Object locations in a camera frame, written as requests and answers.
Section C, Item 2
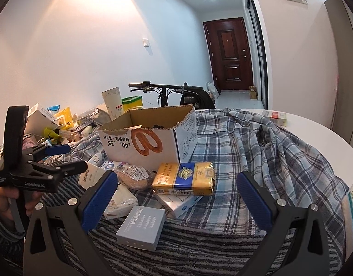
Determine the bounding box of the gold cigarette carton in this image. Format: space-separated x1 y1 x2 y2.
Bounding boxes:
151 162 216 197

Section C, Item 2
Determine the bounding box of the blue plaid shirt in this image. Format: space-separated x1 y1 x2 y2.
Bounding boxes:
70 108 350 237

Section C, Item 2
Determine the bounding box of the beige refrigerator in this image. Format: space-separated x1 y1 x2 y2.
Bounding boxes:
324 0 353 140

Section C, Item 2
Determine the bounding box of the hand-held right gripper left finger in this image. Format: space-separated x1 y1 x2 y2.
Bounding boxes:
23 170 119 276

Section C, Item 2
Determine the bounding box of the green lidded container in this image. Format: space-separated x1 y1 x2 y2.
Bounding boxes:
121 95 144 113

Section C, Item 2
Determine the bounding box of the black bicycle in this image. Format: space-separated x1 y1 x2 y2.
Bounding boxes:
128 82 216 111

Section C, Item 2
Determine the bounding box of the bagged bread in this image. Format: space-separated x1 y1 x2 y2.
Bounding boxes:
116 164 156 190

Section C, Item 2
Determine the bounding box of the yellow plastic bag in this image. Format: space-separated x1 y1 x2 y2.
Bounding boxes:
44 126 62 141

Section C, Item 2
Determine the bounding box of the black framed glass door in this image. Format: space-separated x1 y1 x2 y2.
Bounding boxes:
247 0 269 109

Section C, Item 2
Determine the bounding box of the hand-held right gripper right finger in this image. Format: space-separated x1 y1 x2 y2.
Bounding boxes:
236 171 330 276

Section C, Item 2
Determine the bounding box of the small clear bottle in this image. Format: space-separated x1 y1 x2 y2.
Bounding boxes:
59 129 80 140

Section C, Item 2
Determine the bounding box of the dark brown door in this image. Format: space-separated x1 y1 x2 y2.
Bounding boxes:
202 17 254 91

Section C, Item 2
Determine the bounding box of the cardboard box with pretzel print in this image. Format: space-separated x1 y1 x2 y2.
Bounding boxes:
97 104 199 171

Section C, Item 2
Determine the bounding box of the white soft tissue pack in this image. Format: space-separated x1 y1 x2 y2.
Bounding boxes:
103 184 139 221

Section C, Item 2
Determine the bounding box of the white plastic bag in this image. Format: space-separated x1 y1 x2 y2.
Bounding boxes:
207 81 220 100

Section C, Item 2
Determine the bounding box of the white blue box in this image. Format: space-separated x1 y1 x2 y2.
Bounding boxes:
154 191 200 219

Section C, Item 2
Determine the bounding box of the grey striped blanket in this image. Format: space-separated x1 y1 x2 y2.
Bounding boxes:
0 175 347 276

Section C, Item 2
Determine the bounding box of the small blue white packet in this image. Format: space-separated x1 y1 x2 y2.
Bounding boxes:
89 153 105 168
103 161 130 173

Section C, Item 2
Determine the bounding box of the pile of small packets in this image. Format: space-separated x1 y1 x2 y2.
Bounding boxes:
70 108 102 133

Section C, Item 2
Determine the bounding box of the yellow wipes pack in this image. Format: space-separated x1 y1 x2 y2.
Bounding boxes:
53 107 72 130

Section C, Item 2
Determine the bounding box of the grey box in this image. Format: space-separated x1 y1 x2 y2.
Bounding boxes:
116 205 166 251

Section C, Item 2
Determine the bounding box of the white bowl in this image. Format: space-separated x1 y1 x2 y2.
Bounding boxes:
96 103 113 126

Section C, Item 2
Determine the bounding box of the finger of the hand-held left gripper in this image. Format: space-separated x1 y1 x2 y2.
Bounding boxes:
30 160 88 180
26 144 71 162

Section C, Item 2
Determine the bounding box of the person's left hand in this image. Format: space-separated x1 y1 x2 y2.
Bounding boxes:
0 187 44 222

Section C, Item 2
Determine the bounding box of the red white cigarette pack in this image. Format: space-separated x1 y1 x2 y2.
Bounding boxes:
262 110 288 127

